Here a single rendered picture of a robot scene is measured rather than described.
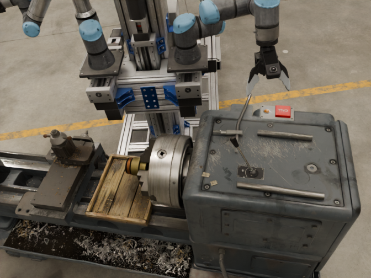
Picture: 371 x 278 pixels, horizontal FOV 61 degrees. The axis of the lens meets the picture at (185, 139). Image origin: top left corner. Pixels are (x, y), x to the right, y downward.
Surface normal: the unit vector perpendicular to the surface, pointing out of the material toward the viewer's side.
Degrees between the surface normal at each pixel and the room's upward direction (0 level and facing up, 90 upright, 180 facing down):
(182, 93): 90
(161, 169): 34
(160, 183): 55
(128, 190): 0
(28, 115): 0
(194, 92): 90
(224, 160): 0
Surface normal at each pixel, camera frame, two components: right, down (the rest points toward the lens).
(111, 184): -0.10, -0.65
